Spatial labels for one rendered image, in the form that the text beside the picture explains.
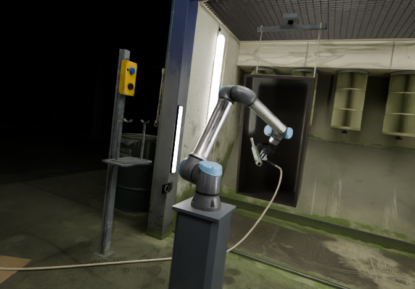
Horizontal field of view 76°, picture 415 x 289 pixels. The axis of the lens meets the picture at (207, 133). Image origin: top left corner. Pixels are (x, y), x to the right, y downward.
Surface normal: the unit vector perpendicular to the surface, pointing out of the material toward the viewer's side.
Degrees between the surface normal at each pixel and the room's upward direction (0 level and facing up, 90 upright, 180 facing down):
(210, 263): 90
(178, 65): 90
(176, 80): 90
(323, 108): 90
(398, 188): 57
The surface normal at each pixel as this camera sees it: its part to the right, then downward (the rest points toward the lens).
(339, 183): -0.29, -0.54
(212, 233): 0.34, 0.09
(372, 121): -0.42, 0.00
